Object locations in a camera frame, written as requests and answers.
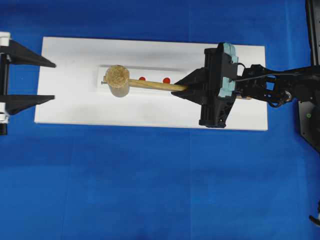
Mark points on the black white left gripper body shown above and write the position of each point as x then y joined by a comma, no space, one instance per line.
5,60

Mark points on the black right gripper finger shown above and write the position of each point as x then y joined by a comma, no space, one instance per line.
196,96
198,76

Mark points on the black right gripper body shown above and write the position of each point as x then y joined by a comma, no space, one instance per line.
214,114

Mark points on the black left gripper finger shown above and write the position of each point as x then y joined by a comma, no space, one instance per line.
15,103
20,55

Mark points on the wooden mallet hammer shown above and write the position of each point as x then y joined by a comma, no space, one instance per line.
118,79

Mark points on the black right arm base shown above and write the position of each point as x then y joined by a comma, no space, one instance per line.
309,106

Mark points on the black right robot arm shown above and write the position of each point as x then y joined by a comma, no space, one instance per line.
274,87

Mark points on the white foam board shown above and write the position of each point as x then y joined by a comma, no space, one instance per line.
82,97

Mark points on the blue table cloth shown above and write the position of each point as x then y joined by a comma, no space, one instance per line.
77,182

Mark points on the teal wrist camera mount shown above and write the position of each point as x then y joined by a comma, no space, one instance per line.
229,69

